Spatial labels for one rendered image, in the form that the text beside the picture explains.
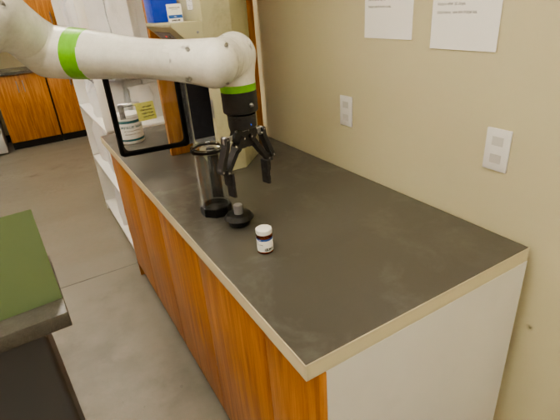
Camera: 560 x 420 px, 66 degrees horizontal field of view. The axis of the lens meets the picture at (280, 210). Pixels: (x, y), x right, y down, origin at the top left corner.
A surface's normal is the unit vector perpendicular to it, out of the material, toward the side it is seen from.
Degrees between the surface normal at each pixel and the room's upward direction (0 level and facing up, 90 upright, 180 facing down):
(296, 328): 0
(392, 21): 90
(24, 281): 90
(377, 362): 90
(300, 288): 0
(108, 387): 0
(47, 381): 90
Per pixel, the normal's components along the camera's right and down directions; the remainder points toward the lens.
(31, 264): 0.57, 0.33
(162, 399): -0.07, -0.90
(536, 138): -0.85, 0.28
